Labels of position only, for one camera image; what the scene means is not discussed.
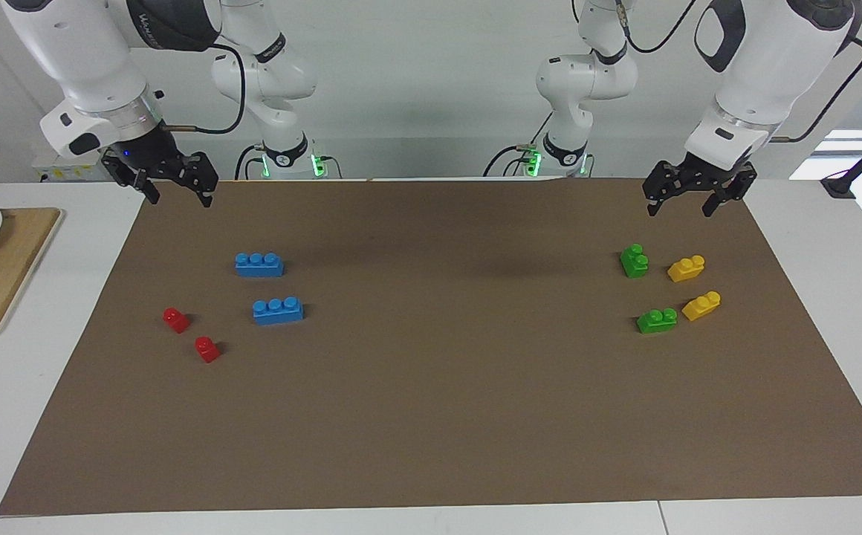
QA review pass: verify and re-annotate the wooden cutting board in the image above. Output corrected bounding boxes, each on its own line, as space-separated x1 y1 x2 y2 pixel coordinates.
0 207 63 345

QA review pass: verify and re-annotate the blue three-stud block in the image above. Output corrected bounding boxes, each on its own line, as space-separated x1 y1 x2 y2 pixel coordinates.
252 296 305 326
235 252 285 279

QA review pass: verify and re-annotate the black base cable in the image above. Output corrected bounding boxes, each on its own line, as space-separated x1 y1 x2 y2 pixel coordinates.
234 143 268 181
482 111 555 179

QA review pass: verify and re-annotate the plain green two-stud block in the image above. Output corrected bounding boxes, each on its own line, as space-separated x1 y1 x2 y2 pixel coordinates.
620 243 650 279

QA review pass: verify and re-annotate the yellow two-stud block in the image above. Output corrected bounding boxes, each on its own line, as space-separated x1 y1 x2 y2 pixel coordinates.
667 254 707 284
681 290 722 322

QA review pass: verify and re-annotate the brown paper table mat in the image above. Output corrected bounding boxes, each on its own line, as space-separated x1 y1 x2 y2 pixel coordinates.
0 177 862 516

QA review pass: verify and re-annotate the white power strip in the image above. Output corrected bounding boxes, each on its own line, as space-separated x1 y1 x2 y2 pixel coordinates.
33 155 117 184

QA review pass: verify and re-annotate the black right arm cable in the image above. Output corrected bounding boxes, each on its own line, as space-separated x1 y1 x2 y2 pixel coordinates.
159 42 248 137

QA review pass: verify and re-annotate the green block with white stickers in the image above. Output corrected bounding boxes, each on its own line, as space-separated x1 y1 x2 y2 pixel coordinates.
636 307 679 334

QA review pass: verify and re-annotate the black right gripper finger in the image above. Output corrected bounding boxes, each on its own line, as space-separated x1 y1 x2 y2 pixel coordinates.
103 158 161 206
178 151 221 210

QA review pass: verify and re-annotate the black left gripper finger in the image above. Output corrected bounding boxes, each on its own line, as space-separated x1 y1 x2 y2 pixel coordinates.
701 169 758 218
642 162 682 218

